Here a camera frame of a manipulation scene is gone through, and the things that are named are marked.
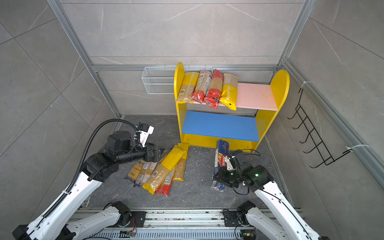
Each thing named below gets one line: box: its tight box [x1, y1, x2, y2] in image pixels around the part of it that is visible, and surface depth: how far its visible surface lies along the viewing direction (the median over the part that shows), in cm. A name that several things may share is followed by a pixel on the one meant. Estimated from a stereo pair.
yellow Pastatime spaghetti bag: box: [219, 73, 239, 111], surface depth 73 cm
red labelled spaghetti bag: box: [191, 70, 213, 104], surface depth 72 cm
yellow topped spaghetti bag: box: [176, 72, 200, 103], surface depth 75 cm
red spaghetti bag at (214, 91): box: [204, 69, 224, 110], surface depth 73 cm
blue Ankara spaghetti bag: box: [123, 159, 145, 182], surface depth 87 cm
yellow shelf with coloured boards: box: [174, 104, 275, 151], surface depth 97 cm
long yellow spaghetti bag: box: [142, 145, 187, 196], surface depth 84 cm
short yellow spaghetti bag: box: [173, 157, 187, 182], surface depth 90 cm
